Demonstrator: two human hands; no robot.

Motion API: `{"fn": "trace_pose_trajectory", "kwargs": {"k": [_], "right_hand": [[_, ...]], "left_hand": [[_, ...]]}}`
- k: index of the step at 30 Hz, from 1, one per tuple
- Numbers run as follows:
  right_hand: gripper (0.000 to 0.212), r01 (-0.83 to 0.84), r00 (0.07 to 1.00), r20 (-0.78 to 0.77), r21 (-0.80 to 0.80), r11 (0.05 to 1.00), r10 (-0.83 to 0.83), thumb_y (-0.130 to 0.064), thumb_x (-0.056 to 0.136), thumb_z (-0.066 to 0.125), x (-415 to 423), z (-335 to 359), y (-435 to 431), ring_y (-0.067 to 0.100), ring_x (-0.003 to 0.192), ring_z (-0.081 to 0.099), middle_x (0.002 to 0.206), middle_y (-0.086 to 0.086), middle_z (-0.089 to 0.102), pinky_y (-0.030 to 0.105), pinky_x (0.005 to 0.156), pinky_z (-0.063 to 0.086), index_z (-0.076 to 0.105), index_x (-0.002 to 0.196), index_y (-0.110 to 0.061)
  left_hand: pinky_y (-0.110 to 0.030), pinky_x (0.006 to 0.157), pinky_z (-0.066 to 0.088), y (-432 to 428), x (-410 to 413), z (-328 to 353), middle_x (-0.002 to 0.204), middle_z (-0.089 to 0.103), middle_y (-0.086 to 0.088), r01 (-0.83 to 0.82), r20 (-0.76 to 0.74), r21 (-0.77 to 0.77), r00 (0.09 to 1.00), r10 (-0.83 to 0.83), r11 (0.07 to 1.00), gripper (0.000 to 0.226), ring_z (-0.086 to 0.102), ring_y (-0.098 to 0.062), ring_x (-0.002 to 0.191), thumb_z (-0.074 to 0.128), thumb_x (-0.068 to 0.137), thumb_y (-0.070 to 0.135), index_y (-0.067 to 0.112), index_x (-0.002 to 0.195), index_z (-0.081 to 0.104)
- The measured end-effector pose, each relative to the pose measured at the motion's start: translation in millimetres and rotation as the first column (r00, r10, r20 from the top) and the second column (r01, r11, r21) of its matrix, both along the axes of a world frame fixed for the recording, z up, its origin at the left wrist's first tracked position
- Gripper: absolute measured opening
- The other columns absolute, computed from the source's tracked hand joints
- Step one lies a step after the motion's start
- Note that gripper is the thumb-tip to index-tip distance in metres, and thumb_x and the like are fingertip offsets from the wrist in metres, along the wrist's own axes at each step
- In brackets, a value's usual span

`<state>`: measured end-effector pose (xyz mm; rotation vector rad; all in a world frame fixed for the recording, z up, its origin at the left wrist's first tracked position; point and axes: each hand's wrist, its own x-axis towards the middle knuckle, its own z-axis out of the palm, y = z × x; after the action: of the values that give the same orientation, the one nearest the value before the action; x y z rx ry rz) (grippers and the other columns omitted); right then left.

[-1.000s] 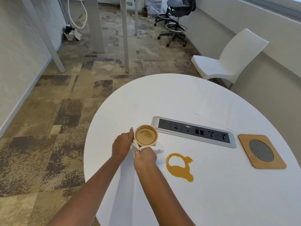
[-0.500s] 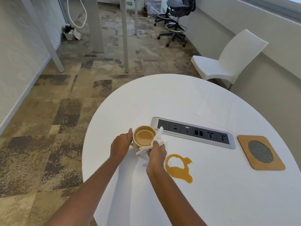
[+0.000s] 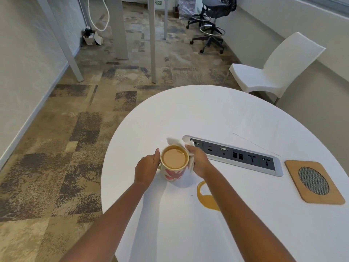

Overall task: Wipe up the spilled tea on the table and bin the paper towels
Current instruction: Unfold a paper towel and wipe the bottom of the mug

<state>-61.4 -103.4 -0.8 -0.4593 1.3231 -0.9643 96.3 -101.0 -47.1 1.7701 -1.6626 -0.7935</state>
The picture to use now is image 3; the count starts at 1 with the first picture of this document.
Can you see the heart-patterned coffee mug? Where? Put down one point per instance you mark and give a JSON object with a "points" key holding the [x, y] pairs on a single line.
{"points": [[173, 174]]}

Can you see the person's left hand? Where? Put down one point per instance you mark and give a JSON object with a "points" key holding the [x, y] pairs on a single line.
{"points": [[145, 171]]}

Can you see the person's right forearm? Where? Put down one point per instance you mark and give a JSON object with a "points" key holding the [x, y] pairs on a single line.
{"points": [[245, 221]]}

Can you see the window with white blinds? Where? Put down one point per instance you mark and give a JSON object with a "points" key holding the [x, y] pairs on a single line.
{"points": [[327, 1]]}

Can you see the white plastic chair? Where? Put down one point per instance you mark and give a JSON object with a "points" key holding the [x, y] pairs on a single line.
{"points": [[289, 60]]}

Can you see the round white table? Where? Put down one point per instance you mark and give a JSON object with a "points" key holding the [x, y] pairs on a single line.
{"points": [[204, 111]]}

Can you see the wooden coaster with mesh centre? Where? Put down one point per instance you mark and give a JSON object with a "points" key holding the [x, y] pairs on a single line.
{"points": [[294, 174]]}

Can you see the person's right hand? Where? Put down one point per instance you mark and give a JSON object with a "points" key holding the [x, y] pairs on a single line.
{"points": [[201, 163]]}

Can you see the black office chair with footring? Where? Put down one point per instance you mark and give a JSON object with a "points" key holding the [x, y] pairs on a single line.
{"points": [[215, 8]]}

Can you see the person's left forearm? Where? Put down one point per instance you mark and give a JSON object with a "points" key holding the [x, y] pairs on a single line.
{"points": [[109, 223]]}

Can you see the silver power socket panel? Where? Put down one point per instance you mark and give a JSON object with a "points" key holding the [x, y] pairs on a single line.
{"points": [[245, 158]]}

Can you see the small open cardboard box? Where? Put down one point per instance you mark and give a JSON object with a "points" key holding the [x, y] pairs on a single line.
{"points": [[91, 38]]}

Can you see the plastic wrapped bundle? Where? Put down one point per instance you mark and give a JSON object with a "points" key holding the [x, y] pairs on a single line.
{"points": [[188, 6]]}

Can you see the coffee puddle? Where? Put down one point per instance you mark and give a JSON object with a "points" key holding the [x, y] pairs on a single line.
{"points": [[207, 201]]}

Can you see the white desk with grey legs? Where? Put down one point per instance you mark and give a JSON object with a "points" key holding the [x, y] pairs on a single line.
{"points": [[118, 29]]}

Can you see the green exit sign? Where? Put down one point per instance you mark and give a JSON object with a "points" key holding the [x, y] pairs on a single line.
{"points": [[158, 2]]}

